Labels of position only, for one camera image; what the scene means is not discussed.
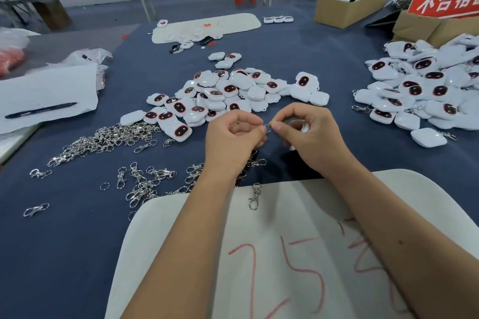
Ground person's right hand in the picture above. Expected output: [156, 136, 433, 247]
[269, 102, 356, 180]

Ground person's left hand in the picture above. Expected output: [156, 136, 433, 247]
[204, 109, 268, 185]

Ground person's right forearm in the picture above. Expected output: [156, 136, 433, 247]
[329, 160, 479, 319]

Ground person's left forearm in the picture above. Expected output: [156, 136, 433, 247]
[122, 173, 251, 319]

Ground white foam board red marks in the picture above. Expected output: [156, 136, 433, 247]
[105, 169, 479, 319]

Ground long white foam board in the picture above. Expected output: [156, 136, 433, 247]
[152, 13, 262, 44]

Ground flat brown cardboard box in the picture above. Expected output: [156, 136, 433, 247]
[392, 10, 479, 48]

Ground black pen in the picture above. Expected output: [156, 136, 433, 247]
[4, 102, 78, 119]

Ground white paper sheet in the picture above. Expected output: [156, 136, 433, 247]
[0, 63, 100, 135]

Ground orange bag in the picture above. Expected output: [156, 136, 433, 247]
[0, 47, 27, 77]

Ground white plastic bag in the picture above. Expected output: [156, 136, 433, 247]
[0, 27, 40, 50]

